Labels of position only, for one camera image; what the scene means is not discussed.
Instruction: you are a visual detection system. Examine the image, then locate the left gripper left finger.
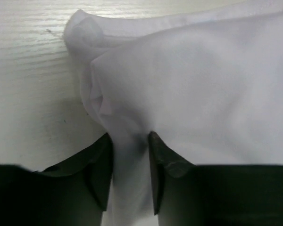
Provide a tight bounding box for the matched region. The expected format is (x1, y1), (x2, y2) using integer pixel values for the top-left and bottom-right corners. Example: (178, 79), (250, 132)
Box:
(38, 133), (113, 211)

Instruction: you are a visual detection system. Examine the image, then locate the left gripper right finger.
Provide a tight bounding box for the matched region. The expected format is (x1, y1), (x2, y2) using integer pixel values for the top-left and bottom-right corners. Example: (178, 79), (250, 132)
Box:
(148, 131), (194, 215)

